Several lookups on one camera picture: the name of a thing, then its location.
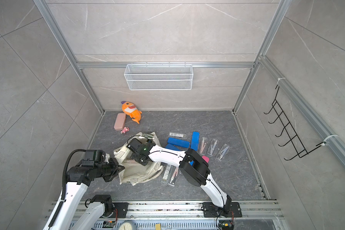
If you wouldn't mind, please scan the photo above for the beige canvas bag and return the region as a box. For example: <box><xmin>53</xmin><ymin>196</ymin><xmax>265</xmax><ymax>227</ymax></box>
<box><xmin>114</xmin><ymin>139</ymin><xmax>163</xmax><ymax>186</ymax></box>

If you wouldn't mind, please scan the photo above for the clear case white label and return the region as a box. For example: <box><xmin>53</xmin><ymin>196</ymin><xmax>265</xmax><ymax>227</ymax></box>
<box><xmin>161</xmin><ymin>164</ymin><xmax>172</xmax><ymax>185</ymax></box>

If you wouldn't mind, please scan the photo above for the clear labelled compass case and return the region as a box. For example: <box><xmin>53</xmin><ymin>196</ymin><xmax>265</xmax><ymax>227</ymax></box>
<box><xmin>168</xmin><ymin>132</ymin><xmax>187</xmax><ymax>140</ymax></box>

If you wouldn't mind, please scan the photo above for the blue compass set case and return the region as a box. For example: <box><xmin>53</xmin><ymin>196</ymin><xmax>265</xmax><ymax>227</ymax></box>
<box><xmin>190</xmin><ymin>131</ymin><xmax>200</xmax><ymax>151</ymax></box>

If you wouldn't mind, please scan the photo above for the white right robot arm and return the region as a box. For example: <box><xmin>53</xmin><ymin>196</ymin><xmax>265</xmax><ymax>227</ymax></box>
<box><xmin>126</xmin><ymin>139</ymin><xmax>232</xmax><ymax>212</ymax></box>

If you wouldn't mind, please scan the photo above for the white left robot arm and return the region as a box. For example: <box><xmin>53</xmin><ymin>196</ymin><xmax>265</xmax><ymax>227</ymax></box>
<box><xmin>44</xmin><ymin>149</ymin><xmax>125</xmax><ymax>230</ymax></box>

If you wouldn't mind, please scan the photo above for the pink bear figurine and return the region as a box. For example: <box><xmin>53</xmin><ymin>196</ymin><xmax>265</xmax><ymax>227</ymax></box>
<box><xmin>120</xmin><ymin>127</ymin><xmax>129</xmax><ymax>134</ymax></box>

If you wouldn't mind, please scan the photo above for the pink rectangular case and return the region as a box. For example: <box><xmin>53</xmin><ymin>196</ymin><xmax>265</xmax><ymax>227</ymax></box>
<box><xmin>114</xmin><ymin>113</ymin><xmax>127</xmax><ymax>131</ymax></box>

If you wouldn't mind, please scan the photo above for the orange plush shark toy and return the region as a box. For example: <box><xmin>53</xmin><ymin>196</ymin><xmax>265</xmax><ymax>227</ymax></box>
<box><xmin>121</xmin><ymin>101</ymin><xmax>142</xmax><ymax>124</ymax></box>

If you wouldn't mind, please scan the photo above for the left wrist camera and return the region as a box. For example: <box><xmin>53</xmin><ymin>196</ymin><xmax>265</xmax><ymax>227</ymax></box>
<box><xmin>81</xmin><ymin>149</ymin><xmax>106</xmax><ymax>167</ymax></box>

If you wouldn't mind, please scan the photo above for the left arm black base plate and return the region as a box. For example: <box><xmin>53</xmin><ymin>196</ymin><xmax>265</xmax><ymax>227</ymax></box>
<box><xmin>102</xmin><ymin>202</ymin><xmax>129</xmax><ymax>218</ymax></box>

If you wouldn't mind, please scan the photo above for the white wire mesh basket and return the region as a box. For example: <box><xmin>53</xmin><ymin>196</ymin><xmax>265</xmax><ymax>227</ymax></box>
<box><xmin>124</xmin><ymin>64</ymin><xmax>194</xmax><ymax>91</ymax></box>

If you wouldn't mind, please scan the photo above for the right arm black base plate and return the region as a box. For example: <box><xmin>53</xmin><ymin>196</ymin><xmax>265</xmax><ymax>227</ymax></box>
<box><xmin>201</xmin><ymin>202</ymin><xmax>242</xmax><ymax>218</ymax></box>

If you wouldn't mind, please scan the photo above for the black wire hook rack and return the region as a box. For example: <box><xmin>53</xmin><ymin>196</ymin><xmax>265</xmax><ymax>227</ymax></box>
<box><xmin>264</xmin><ymin>84</ymin><xmax>334</xmax><ymax>161</ymax></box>

